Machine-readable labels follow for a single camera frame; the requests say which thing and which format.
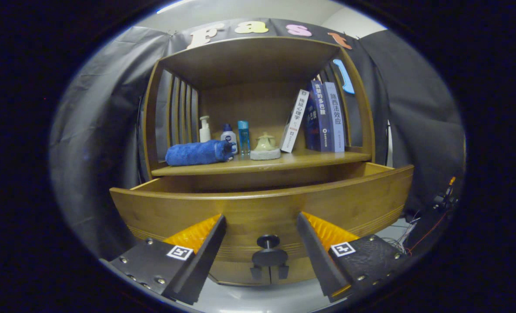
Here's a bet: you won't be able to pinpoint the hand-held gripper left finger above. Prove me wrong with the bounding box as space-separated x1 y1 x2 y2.
99 214 227 306

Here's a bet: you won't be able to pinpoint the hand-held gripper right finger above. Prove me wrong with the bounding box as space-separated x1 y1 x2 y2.
296 212 409 303

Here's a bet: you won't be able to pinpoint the black drawer knob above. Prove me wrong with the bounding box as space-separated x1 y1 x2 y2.
252 234 289 267

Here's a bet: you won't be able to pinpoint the wooden drawer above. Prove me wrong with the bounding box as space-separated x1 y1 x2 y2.
109 162 415 263

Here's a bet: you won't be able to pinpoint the wooden countertop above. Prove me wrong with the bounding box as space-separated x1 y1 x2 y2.
151 149 372 176

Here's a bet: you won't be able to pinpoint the wooden cabinet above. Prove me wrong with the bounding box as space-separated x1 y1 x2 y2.
143 36 376 287

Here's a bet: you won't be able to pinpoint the blue rolled towel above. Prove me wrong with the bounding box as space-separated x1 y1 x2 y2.
165 140 236 167

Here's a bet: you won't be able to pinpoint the white pump bottle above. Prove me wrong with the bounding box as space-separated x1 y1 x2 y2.
198 115 211 143

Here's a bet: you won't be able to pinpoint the white bottle blue cap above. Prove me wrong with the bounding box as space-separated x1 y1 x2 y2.
221 123 238 155

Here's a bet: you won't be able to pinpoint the clear blue bottle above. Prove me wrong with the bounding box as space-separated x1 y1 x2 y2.
238 120 251 156

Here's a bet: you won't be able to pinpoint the white book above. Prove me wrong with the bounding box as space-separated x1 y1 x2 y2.
280 89 310 153

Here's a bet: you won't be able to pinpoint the dark blue book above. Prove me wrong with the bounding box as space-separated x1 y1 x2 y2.
304 80 332 153

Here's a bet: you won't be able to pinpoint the grey-blue book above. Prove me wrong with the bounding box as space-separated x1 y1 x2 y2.
323 82 345 153

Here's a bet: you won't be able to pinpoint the tangled cables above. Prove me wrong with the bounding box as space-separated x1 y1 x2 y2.
386 217 419 255

